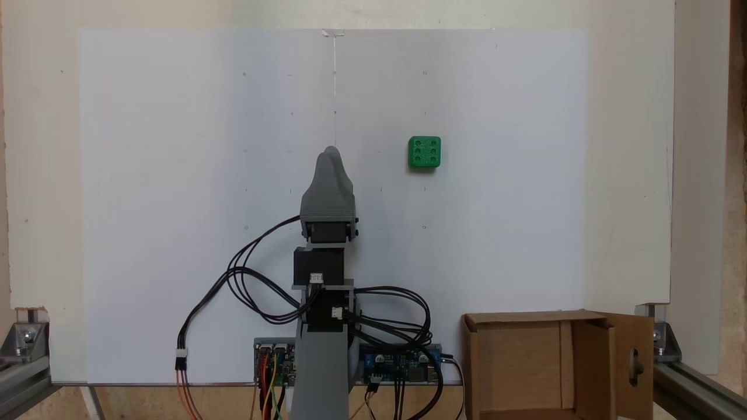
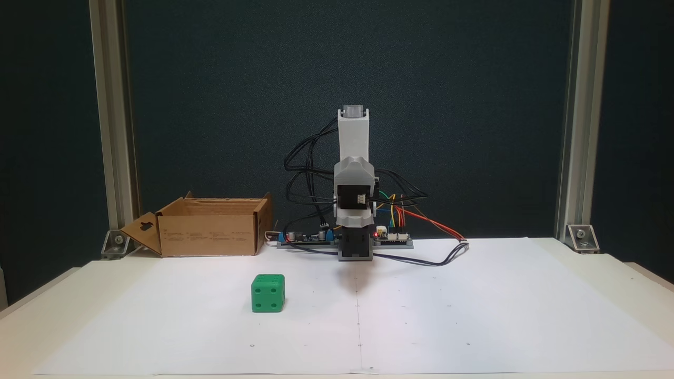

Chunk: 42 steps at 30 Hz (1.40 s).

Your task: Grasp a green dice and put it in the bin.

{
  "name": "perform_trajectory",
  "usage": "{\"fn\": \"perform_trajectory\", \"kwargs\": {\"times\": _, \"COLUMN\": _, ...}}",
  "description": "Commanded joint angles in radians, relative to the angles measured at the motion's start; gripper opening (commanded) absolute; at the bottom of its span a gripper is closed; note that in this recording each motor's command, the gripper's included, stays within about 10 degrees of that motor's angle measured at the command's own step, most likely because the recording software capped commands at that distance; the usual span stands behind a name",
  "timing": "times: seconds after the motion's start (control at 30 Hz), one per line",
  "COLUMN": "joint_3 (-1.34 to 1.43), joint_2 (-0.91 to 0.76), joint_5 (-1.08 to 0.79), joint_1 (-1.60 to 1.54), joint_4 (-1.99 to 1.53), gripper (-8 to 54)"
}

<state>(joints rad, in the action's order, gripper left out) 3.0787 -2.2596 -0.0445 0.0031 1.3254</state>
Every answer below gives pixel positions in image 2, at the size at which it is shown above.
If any small controller circuit board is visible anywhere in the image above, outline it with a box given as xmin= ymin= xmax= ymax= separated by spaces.
xmin=374 ymin=225 xmax=414 ymax=248

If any black looped power cable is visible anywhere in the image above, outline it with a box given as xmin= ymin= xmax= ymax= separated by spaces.
xmin=287 ymin=240 xmax=470 ymax=267

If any black arm motor cable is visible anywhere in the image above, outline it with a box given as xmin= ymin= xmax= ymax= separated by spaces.
xmin=283 ymin=118 xmax=340 ymax=248
xmin=374 ymin=168 xmax=428 ymax=208

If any yellow jumper wire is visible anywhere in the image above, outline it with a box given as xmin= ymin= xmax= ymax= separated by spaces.
xmin=376 ymin=193 xmax=397 ymax=228

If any red and orange wire pair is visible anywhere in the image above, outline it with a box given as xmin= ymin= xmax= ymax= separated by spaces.
xmin=401 ymin=195 xmax=467 ymax=243

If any aluminium frame post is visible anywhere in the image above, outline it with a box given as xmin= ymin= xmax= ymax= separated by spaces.
xmin=554 ymin=0 xmax=611 ymax=248
xmin=88 ymin=0 xmax=142 ymax=253

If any green die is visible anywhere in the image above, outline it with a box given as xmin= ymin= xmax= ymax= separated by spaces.
xmin=251 ymin=274 xmax=286 ymax=313

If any blue power circuit board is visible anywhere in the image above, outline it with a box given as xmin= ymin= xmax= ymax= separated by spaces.
xmin=278 ymin=226 xmax=340 ymax=248

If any brown cardboard box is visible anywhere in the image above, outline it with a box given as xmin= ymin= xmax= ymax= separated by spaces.
xmin=120 ymin=191 xmax=273 ymax=258

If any metal corner bracket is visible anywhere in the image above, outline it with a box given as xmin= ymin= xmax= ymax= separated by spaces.
xmin=101 ymin=229 xmax=131 ymax=260
xmin=566 ymin=224 xmax=601 ymax=254

